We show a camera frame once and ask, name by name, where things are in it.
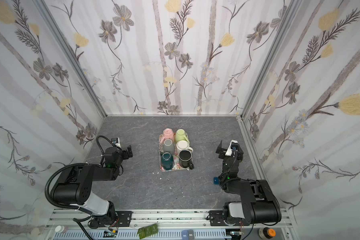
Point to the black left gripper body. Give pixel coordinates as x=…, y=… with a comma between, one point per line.
x=127, y=151

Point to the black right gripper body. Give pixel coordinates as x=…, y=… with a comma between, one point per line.
x=225, y=151

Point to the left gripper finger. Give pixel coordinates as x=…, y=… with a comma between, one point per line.
x=127, y=155
x=129, y=149

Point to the black mug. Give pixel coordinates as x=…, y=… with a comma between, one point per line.
x=185, y=159

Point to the white mug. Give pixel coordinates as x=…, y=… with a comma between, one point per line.
x=183, y=145

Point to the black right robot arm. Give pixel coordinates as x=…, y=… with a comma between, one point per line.
x=257, y=205

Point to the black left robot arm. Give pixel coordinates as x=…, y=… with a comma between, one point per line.
x=71, y=187

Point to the dark green mug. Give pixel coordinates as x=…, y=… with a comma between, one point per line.
x=167, y=161

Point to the grey mug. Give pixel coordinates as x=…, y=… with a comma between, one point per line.
x=169, y=147

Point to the light green mug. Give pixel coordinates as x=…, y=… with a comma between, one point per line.
x=181, y=135

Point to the pink mug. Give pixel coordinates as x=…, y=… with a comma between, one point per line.
x=167, y=134

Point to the small blue block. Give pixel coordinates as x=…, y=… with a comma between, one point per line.
x=216, y=181

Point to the floral serving tray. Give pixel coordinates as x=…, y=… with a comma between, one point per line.
x=175, y=156

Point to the orange emergency stop button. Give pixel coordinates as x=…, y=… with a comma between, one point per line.
x=266, y=233

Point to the green circuit board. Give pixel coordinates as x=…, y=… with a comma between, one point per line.
x=148, y=231

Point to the blue grey connector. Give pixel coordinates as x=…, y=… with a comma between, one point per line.
x=188, y=235

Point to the white round cap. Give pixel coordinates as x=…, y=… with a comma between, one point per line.
x=60, y=229

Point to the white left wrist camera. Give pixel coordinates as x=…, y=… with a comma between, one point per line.
x=116, y=142

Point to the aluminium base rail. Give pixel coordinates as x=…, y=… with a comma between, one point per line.
x=170, y=225

